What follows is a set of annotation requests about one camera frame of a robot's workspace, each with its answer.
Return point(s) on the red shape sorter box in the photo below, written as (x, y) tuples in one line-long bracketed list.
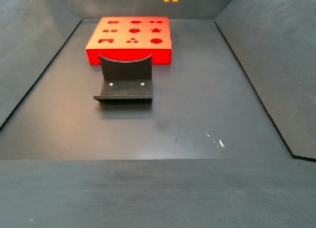
[(130, 38)]

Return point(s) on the black curved holder bracket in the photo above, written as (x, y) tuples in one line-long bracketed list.
[(128, 80)]

